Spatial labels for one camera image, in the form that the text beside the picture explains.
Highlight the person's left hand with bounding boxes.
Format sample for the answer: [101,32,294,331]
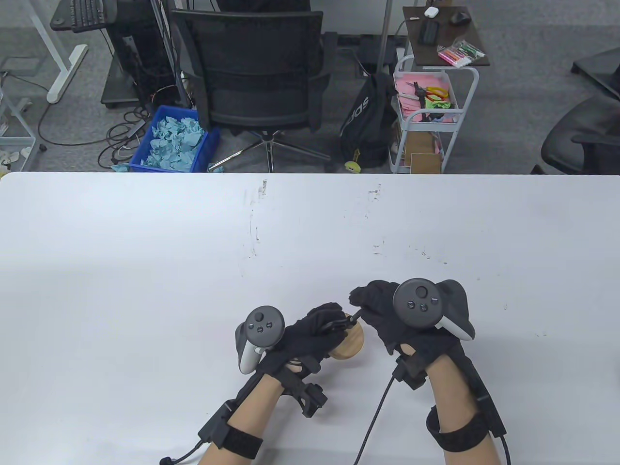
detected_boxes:
[256,302,350,387]

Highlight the person's right hand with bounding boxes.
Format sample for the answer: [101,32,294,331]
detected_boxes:
[349,280,461,360]

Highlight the black metal clamp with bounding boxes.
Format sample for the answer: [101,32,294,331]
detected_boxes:
[317,310,364,336]

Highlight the round wooden disc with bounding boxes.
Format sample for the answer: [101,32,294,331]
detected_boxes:
[329,322,365,361]

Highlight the person's left forearm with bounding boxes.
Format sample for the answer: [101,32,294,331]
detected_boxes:
[198,373,284,465]

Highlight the grey white handheld controller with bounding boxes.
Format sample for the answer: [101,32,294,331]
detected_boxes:
[392,278,476,341]
[235,306,286,375]

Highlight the brown cardboard pieces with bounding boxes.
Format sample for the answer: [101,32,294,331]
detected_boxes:
[404,130,444,174]

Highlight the black backpack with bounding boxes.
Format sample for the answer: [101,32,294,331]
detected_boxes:
[339,73,396,170]

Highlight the blue plastic bin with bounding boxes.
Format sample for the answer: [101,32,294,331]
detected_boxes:
[129,105,221,173]

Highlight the white rolling cart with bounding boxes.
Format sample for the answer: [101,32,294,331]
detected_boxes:
[388,54,480,174]

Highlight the pile of crumpled blue paper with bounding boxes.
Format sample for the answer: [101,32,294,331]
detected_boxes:
[144,115,206,171]

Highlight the brown side table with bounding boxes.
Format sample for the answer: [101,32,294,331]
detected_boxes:
[403,5,491,68]

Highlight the black mesh office chair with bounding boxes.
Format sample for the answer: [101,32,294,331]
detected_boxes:
[169,8,340,173]

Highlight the pack of coloured markers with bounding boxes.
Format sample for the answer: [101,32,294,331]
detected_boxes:
[437,41,485,66]

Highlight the black computer tower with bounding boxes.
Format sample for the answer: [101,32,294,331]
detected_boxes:
[101,18,166,110]

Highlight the white desk leg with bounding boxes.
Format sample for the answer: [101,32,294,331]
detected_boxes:
[28,0,89,104]

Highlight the black keyboard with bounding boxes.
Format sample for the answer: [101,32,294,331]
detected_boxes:
[69,0,119,34]

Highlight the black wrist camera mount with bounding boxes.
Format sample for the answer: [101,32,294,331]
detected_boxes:
[391,353,430,391]
[278,360,328,419]

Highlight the black braided cable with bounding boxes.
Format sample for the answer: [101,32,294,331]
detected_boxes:
[356,375,396,465]

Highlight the black arm strap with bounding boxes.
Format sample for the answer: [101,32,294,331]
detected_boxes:
[426,406,507,454]
[197,399,265,461]

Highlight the black thin cable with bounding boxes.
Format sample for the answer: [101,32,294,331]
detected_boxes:
[160,440,205,465]

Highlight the yellow handled scissors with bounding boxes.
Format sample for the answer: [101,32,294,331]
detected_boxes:
[413,81,450,100]

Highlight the metal post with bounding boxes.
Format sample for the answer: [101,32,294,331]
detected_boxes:
[377,0,393,76]

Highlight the tangle of floor cables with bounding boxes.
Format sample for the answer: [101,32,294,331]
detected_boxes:
[36,85,152,169]

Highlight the white wire rack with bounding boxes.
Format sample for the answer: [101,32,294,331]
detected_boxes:
[0,72,37,173]

